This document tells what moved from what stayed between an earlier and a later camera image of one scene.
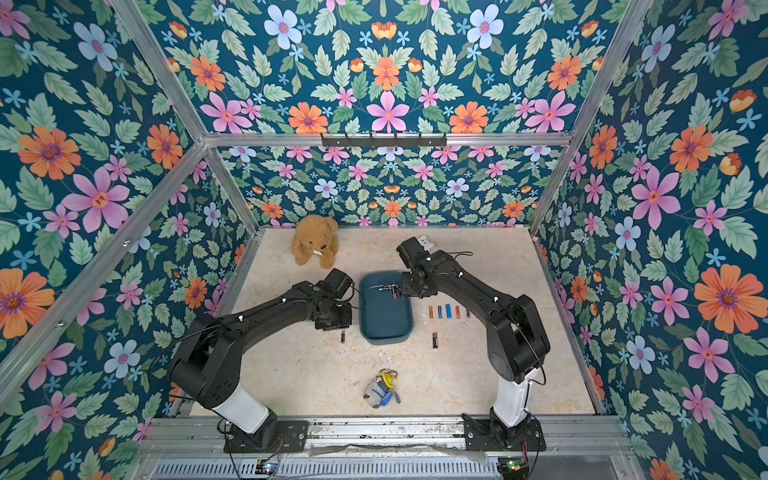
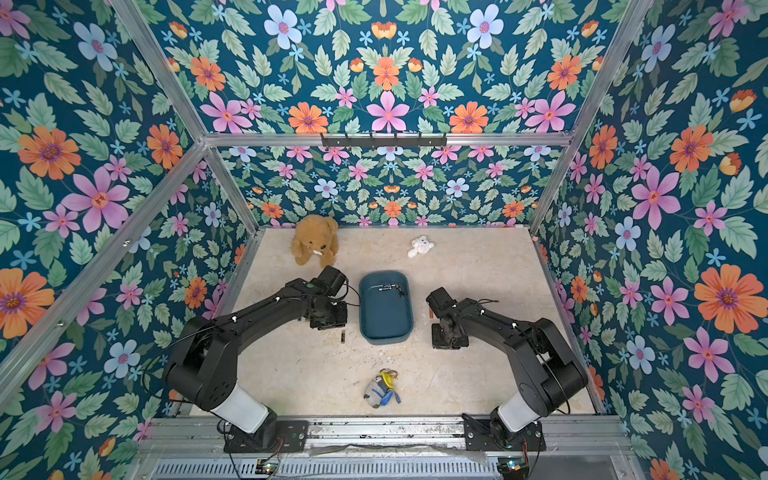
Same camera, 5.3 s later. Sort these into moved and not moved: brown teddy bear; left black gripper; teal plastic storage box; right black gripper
Moved: right black gripper
Not moved: left black gripper; brown teddy bear; teal plastic storage box
